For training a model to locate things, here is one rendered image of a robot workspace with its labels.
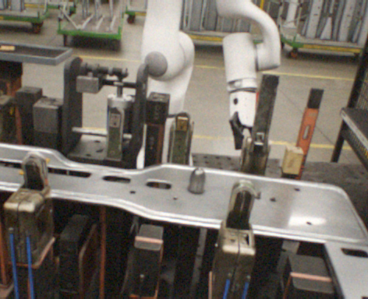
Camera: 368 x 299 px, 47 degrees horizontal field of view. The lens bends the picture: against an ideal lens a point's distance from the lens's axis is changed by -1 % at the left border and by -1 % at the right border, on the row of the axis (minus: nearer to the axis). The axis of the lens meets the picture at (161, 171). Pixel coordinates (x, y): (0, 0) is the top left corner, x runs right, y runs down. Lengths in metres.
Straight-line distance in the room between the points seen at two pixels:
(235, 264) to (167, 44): 0.73
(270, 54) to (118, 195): 0.62
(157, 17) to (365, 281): 0.85
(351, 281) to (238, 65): 0.70
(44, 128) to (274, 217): 0.57
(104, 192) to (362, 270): 0.47
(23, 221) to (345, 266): 0.53
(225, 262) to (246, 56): 0.71
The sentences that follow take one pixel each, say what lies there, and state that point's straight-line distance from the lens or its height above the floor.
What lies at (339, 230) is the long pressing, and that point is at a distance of 0.85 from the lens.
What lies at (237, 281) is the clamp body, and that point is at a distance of 0.68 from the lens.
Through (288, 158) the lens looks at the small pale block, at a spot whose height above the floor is 1.05.
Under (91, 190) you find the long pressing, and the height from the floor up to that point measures 1.00.
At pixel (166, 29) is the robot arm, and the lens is 1.23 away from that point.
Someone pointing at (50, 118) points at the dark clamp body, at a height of 1.05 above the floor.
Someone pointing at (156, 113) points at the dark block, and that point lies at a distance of 1.00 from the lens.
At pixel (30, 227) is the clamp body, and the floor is 1.01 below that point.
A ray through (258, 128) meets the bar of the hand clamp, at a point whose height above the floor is 1.10.
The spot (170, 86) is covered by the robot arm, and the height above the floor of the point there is 1.06.
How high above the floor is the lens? 1.42
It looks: 27 degrees down
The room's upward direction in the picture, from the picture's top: 6 degrees clockwise
